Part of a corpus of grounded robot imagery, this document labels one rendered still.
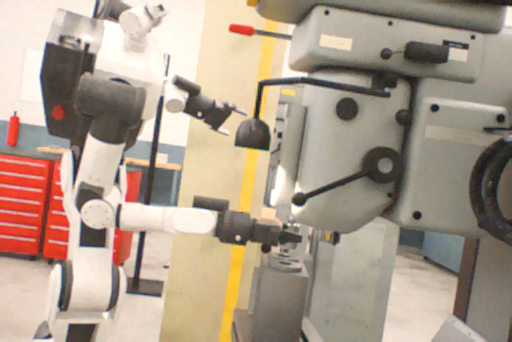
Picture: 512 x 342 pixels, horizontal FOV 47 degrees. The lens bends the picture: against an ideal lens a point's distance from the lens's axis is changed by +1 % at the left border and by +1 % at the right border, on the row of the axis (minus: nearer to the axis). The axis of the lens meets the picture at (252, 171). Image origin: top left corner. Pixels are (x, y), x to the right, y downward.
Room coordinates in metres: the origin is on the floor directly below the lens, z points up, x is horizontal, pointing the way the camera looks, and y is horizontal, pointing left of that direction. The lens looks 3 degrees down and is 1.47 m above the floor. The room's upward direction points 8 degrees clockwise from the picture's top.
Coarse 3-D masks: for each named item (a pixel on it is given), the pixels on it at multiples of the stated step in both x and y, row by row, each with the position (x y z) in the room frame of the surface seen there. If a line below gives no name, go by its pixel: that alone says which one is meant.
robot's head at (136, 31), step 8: (136, 8) 1.48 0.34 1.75; (144, 8) 1.51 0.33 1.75; (152, 8) 1.53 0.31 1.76; (120, 16) 1.47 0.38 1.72; (128, 16) 1.46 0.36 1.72; (136, 16) 1.45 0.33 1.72; (144, 16) 1.47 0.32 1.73; (120, 24) 1.48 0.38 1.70; (128, 24) 1.47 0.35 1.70; (136, 24) 1.46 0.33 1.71; (144, 24) 1.47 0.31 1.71; (152, 24) 1.52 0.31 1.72; (128, 32) 1.48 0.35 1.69; (136, 32) 1.47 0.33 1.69; (144, 32) 1.49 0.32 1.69; (136, 40) 1.52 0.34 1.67; (144, 40) 1.53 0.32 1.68
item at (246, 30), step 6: (234, 24) 1.29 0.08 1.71; (240, 24) 1.29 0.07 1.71; (228, 30) 1.29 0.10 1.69; (234, 30) 1.29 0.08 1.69; (240, 30) 1.29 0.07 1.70; (246, 30) 1.29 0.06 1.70; (252, 30) 1.29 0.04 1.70; (258, 30) 1.30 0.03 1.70; (270, 36) 1.30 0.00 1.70; (276, 36) 1.30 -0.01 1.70; (282, 36) 1.30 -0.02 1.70; (288, 36) 1.30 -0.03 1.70
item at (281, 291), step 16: (272, 256) 1.60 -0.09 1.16; (288, 256) 1.64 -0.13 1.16; (272, 272) 1.47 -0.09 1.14; (288, 272) 1.48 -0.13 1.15; (304, 272) 1.51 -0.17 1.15; (256, 288) 1.66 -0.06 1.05; (272, 288) 1.47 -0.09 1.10; (288, 288) 1.47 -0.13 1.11; (304, 288) 1.47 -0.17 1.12; (256, 304) 1.49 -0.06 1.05; (272, 304) 1.47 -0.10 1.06; (288, 304) 1.47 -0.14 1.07; (304, 304) 1.47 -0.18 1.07; (256, 320) 1.47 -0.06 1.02; (272, 320) 1.47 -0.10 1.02; (288, 320) 1.47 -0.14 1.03; (256, 336) 1.47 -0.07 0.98; (272, 336) 1.47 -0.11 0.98; (288, 336) 1.47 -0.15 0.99
